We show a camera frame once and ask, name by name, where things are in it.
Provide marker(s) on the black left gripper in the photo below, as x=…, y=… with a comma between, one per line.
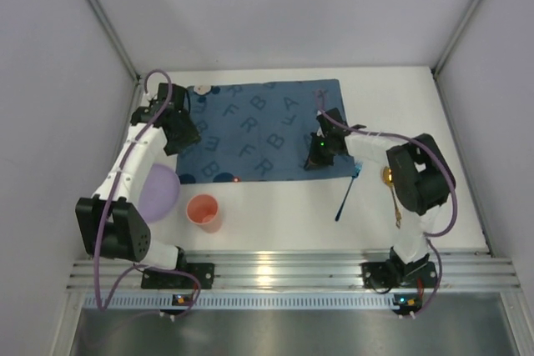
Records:
x=182, y=135

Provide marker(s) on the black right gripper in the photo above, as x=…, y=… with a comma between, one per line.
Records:
x=318, y=155

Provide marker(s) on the blue letter-print placemat cloth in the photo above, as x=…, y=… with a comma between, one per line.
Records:
x=252, y=132

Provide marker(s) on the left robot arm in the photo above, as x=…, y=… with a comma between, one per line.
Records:
x=110, y=222

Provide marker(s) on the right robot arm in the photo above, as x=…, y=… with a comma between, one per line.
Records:
x=420, y=182

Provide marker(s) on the blue metallic fork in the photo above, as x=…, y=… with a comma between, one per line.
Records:
x=356, y=173

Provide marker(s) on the purple plastic plate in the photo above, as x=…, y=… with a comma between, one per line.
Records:
x=159, y=194

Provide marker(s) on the gold ornate spoon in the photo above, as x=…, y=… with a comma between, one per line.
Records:
x=386, y=176

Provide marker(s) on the orange plastic cup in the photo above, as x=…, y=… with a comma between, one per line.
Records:
x=203, y=211

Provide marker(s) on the right aluminium frame post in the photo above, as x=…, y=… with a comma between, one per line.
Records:
x=467, y=14

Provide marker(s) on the aluminium frame post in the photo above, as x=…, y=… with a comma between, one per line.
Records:
x=467, y=14
x=113, y=38

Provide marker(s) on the perforated grey cable duct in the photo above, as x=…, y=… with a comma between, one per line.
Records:
x=263, y=301

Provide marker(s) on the left aluminium frame post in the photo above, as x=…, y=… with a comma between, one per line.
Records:
x=113, y=38

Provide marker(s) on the aluminium mounting rail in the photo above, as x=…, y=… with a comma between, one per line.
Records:
x=340, y=270

